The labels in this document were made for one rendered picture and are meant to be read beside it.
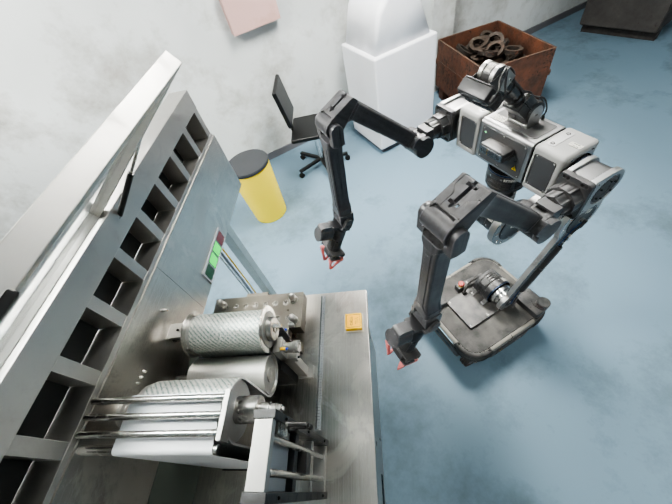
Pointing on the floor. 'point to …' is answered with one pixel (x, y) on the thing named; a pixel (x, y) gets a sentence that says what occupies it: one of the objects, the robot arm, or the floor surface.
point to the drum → (259, 185)
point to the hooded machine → (390, 62)
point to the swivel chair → (305, 127)
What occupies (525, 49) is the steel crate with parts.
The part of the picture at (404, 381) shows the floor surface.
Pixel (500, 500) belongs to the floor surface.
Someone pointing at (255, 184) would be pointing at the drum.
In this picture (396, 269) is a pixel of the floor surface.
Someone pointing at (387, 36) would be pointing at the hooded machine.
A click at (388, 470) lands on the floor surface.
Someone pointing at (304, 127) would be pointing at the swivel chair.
